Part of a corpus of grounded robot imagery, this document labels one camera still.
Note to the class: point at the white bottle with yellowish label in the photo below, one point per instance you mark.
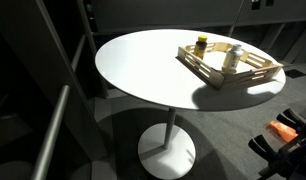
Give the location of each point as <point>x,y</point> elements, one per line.
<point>230,62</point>

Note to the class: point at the brown bottle with yellow lid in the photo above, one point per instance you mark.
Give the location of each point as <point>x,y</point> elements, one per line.
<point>200,49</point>

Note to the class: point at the white table pole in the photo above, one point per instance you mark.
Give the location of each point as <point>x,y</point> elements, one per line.
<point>170,128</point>

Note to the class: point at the white round table base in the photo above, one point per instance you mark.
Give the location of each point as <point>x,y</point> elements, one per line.
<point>166,161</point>

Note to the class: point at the wooden slatted tray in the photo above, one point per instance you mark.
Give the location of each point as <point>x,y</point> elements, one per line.
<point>226,79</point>

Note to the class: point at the short grey metal railing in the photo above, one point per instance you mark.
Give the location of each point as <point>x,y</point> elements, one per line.
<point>78,53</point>

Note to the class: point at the long grey metal railing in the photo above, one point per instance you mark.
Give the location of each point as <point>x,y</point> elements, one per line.
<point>52,131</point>

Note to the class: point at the thin grey slanted pole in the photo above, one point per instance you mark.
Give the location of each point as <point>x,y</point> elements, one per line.
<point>235,18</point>

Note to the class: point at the orange object on floor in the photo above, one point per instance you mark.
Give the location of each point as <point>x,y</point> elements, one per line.
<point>282,130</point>

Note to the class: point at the large black clamp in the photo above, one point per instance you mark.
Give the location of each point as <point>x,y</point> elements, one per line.
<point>279,156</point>

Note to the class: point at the black floor plate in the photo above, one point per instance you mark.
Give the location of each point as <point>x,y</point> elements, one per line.
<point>295,73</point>

